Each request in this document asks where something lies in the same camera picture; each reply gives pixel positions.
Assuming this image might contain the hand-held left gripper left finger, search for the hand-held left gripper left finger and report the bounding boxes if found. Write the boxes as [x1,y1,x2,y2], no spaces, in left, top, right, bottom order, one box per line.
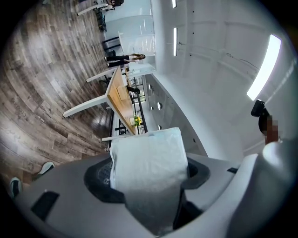
[13,152,161,238]

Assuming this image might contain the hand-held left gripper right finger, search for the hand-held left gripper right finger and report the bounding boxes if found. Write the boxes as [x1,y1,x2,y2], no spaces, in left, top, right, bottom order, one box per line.
[163,139,298,238]

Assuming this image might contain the white packet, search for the white packet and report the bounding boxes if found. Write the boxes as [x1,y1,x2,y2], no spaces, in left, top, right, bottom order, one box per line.
[108,127,189,236]

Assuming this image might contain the person's right shoe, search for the person's right shoe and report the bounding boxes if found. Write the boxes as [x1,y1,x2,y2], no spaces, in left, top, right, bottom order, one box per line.
[9,177,23,199]

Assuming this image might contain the person's head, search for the person's head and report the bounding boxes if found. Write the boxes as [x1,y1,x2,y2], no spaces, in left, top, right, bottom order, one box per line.
[257,114,284,144]

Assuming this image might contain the black metal railing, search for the black metal railing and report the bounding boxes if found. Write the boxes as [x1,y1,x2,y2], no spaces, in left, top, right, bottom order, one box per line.
[129,87,149,135]

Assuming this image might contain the wooden table with white legs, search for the wooden table with white legs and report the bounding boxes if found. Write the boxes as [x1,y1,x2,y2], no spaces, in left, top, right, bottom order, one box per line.
[62,66,138,143]

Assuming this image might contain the glass partition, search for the glass partition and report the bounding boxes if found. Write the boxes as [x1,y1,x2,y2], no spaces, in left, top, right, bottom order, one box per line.
[118,14,156,56]

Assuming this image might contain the black head-worn camera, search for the black head-worn camera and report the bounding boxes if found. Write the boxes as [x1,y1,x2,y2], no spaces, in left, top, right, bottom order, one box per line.
[251,99,266,118]

